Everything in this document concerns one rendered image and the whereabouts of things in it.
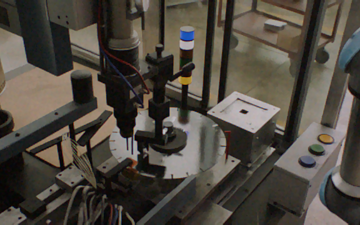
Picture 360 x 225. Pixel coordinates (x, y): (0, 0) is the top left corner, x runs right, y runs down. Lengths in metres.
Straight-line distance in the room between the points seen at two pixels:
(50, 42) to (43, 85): 0.96
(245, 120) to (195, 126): 0.21
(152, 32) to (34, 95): 0.55
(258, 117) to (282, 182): 0.27
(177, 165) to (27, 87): 0.96
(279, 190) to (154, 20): 0.81
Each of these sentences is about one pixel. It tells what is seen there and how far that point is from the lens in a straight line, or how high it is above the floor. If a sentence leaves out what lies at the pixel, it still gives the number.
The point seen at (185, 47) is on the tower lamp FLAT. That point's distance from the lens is 1.41.
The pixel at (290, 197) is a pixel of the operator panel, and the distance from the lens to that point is 1.33.
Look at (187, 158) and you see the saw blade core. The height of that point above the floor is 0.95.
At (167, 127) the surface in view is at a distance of 1.21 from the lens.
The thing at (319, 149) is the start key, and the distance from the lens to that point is 1.37.
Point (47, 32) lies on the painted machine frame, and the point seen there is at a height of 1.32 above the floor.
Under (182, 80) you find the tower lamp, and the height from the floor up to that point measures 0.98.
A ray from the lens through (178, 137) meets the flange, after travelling 1.24.
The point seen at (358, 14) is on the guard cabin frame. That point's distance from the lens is 1.34.
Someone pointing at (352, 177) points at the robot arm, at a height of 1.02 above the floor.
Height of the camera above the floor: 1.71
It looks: 34 degrees down
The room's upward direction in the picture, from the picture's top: 2 degrees clockwise
